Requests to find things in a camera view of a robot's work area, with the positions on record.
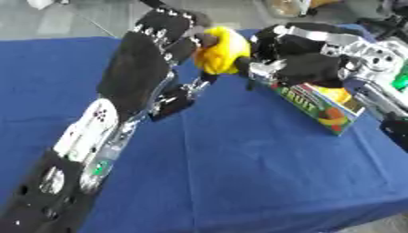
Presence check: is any yellow soft toy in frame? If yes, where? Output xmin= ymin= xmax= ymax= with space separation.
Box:
xmin=191 ymin=25 xmax=252 ymax=85

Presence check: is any printed cardboard box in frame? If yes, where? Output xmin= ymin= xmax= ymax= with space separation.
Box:
xmin=269 ymin=82 xmax=367 ymax=137

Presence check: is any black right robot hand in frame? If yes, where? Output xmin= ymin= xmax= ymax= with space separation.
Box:
xmin=232 ymin=22 xmax=369 ymax=91

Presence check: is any yellow toy fruit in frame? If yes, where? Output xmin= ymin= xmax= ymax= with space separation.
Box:
xmin=315 ymin=86 xmax=354 ymax=106

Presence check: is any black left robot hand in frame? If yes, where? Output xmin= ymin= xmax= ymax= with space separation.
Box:
xmin=96 ymin=7 xmax=214 ymax=124

